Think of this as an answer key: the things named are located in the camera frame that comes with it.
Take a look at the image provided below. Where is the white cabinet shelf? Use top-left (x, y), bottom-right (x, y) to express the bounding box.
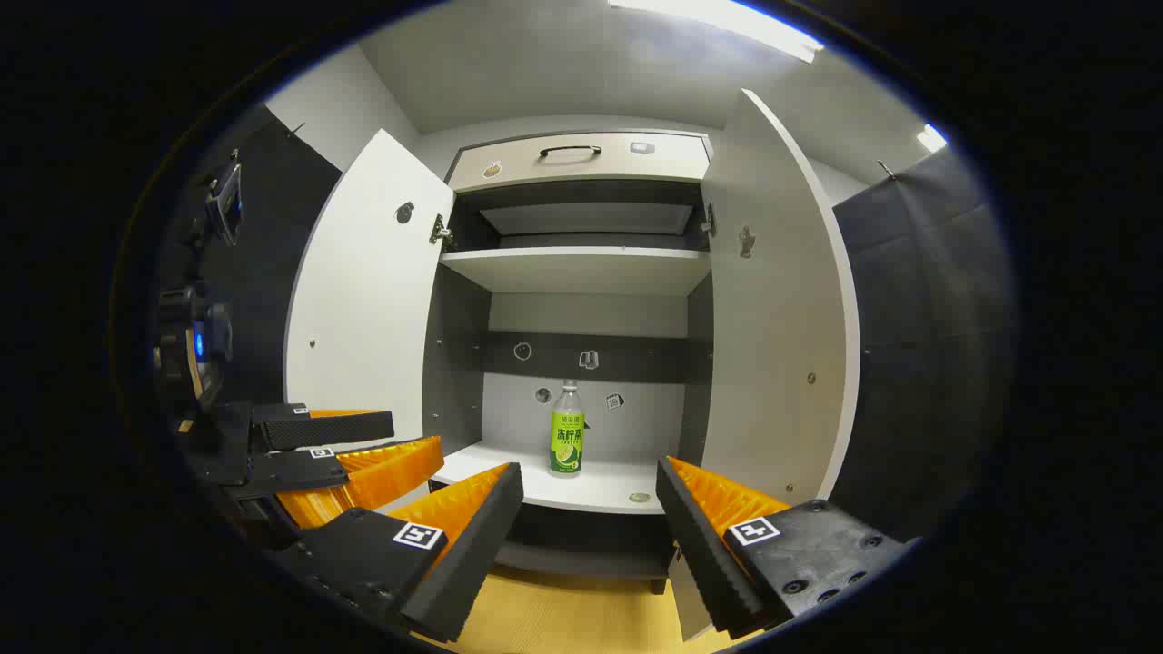
top-left (439, 246), bottom-right (711, 297)
top-left (430, 441), bottom-right (673, 516)

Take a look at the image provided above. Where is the black backdrop cloth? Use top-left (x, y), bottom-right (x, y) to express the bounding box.
top-left (154, 104), bottom-right (344, 510)
top-left (831, 145), bottom-right (1019, 546)

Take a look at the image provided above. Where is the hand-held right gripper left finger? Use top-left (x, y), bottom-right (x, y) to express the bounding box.
top-left (273, 461), bottom-right (525, 644)

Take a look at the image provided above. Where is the long ceiling light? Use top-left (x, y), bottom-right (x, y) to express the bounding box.
top-left (607, 0), bottom-right (826, 64)

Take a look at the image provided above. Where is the white cabinet door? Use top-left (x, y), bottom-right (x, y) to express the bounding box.
top-left (668, 88), bottom-right (861, 642)
top-left (283, 128), bottom-right (455, 514)

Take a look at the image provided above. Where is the green label clear bottle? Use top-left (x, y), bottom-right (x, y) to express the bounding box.
top-left (549, 380), bottom-right (585, 477)

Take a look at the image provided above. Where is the white and grey cabinet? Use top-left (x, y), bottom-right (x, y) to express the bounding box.
top-left (421, 127), bottom-right (719, 598)

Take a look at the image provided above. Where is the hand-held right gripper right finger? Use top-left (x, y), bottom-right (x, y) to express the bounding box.
top-left (656, 456), bottom-right (914, 641)

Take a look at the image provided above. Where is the white cabinet drawer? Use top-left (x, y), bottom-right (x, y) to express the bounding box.
top-left (447, 130), bottom-right (714, 193)

